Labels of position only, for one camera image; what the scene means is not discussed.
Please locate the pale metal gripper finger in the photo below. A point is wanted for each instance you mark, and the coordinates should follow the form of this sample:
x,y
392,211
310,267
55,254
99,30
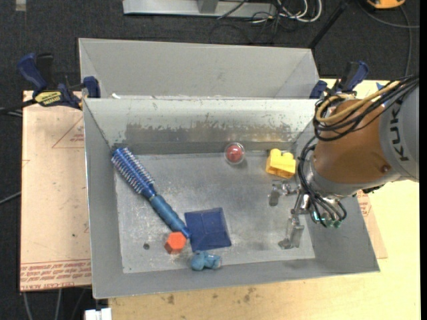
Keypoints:
x,y
275,197
294,232

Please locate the yellow toy brick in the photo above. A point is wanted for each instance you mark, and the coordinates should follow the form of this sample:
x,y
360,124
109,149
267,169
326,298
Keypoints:
x,y
281,164

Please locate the red ball in clear dome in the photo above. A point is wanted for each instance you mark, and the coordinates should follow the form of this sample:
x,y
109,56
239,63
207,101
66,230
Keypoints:
x,y
234,152

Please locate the grey metal bin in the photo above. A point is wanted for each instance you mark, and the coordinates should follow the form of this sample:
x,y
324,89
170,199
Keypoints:
x,y
207,192

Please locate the dark blue square block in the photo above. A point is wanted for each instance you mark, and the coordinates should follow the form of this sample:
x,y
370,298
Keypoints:
x,y
208,228

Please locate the blue toy animal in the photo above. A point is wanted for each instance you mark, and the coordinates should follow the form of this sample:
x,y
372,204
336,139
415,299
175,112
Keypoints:
x,y
203,261

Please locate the orange hexagonal block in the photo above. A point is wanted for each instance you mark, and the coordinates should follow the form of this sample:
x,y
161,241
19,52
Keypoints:
x,y
175,242

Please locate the blue hairbrush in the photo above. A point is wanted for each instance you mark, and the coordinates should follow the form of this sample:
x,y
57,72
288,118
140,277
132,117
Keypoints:
x,y
140,178

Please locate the brown cardboard board red print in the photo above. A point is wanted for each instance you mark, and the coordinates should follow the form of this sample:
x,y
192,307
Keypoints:
x,y
53,192

